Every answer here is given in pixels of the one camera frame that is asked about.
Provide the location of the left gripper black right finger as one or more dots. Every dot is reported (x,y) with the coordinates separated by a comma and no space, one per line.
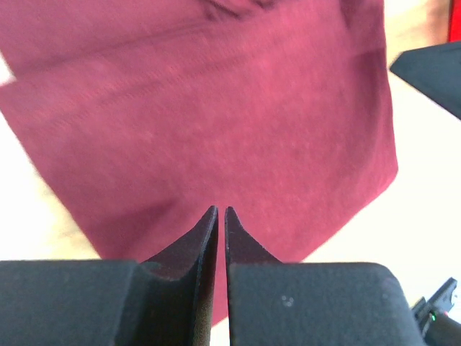
(276,303)

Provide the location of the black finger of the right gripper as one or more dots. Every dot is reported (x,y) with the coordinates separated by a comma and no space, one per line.
(435,72)

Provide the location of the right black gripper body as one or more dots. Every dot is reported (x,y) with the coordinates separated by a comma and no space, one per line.
(432,316)

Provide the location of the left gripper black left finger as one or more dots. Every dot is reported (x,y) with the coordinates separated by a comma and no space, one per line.
(166,300)

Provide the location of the maroon t shirt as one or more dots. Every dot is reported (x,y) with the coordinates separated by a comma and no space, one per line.
(140,115)

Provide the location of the red plastic bin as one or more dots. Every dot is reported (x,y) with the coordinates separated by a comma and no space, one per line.
(455,21)

